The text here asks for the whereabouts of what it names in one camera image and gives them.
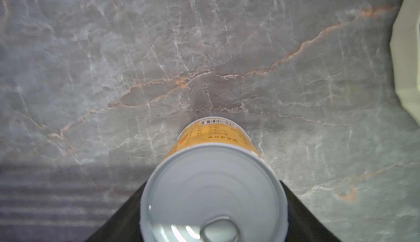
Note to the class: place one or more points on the white pot saucer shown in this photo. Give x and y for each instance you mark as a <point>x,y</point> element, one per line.
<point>405,52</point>

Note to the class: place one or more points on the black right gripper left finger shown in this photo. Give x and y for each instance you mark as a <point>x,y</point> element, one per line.
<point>124,224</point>

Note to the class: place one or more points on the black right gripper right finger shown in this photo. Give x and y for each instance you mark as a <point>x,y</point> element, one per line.
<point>303,225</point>

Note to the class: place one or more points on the yellow corn can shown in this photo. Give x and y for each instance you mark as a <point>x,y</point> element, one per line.
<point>213,186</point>

